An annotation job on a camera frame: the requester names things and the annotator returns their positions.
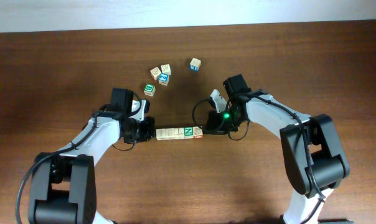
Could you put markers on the green N wooden block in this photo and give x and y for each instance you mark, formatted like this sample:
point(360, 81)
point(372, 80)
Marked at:
point(188, 133)

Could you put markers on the blue-sided block far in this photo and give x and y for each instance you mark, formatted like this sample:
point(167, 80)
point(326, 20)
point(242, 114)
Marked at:
point(195, 64)

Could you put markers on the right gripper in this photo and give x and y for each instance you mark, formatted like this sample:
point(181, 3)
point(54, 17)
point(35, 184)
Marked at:
point(213, 124)

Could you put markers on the red-sided block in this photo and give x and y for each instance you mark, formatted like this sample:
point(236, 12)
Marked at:
point(198, 132)
point(170, 133)

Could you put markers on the blue 2 wooden block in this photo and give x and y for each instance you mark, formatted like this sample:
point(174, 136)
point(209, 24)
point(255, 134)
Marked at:
point(164, 79)

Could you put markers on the plain wooden block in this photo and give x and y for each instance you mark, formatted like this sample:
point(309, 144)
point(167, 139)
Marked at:
point(161, 134)
point(179, 133)

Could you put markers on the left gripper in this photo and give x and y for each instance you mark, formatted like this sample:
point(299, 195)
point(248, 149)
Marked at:
point(149, 133)

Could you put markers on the plain block top left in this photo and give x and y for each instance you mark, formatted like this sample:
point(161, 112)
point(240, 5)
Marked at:
point(155, 73)

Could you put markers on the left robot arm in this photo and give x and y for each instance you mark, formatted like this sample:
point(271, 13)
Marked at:
point(63, 187)

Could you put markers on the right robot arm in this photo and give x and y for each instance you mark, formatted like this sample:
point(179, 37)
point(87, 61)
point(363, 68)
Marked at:
point(313, 155)

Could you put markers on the green B wooden block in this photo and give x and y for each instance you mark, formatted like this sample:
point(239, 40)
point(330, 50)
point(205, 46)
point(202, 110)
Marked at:
point(149, 89)

